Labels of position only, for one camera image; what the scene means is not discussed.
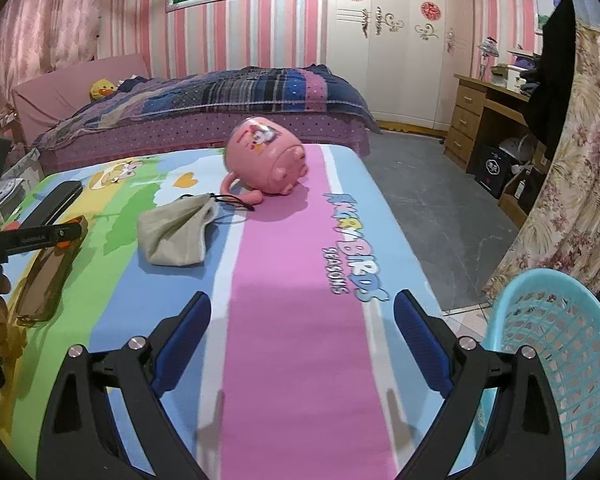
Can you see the left human hand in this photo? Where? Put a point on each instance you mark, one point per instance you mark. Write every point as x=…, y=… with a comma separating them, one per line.
x=11, y=335

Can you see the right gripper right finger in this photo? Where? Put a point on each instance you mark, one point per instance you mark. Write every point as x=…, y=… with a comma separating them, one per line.
x=523, y=436

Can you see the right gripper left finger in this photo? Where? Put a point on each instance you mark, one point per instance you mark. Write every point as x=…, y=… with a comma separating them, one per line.
x=79, y=437

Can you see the black rectangular case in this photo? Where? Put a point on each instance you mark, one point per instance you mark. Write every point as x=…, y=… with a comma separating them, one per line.
x=52, y=207

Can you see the white bedside stool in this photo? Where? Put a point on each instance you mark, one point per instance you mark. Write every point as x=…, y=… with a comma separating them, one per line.
x=18, y=181

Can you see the yellow duck plush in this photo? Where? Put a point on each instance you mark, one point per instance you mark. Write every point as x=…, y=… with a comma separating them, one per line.
x=102, y=88

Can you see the black box under desk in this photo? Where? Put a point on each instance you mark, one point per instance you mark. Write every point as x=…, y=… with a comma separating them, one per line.
x=494, y=170

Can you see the floral curtain right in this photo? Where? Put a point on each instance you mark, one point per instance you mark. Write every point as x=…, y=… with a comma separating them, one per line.
x=562, y=231

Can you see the desk lamp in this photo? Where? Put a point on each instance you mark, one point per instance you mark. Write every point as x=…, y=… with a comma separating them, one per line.
x=488, y=49

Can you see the white wardrobe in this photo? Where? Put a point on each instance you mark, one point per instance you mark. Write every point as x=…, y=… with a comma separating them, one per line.
x=403, y=56

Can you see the bed with plaid quilt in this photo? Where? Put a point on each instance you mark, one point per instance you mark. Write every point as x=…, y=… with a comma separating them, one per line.
x=155, y=115

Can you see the turquoise plastic laundry basket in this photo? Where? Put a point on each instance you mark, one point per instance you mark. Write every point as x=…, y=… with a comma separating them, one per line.
x=560, y=319

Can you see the pink piggy bank mug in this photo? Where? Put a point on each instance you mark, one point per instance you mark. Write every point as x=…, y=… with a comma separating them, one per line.
x=262, y=158

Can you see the pink window curtain left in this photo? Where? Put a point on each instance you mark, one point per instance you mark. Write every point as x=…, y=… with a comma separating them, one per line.
x=40, y=36

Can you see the wooden desk with drawers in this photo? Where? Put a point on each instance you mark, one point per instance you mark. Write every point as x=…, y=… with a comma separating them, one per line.
x=484, y=114

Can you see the brown rectangular tray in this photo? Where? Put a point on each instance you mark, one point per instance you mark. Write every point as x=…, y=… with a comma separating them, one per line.
x=40, y=295

